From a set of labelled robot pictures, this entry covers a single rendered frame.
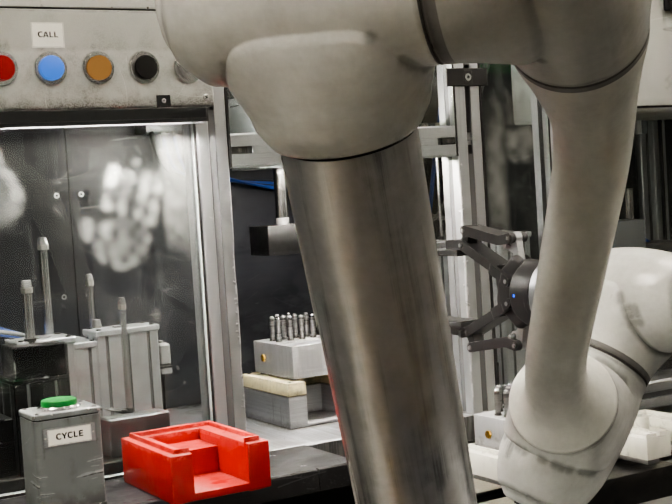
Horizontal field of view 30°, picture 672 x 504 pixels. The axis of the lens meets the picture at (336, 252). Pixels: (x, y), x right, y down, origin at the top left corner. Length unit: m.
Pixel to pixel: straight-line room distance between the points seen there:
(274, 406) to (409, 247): 0.99
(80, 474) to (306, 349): 0.51
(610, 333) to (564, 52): 0.47
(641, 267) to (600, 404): 0.15
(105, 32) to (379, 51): 0.82
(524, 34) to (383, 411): 0.31
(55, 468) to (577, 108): 0.78
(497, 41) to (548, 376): 0.40
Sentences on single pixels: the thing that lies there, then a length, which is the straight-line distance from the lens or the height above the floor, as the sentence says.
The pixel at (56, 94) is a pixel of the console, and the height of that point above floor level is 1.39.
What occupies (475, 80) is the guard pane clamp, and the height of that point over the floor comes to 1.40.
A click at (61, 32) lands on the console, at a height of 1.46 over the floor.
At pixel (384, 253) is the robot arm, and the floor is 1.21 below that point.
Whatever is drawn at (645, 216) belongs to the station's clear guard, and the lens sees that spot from 2.11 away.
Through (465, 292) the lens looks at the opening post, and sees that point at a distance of 1.85.
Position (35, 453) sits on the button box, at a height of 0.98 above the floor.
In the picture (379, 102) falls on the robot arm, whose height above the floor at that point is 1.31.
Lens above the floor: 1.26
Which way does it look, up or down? 3 degrees down
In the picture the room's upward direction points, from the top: 4 degrees counter-clockwise
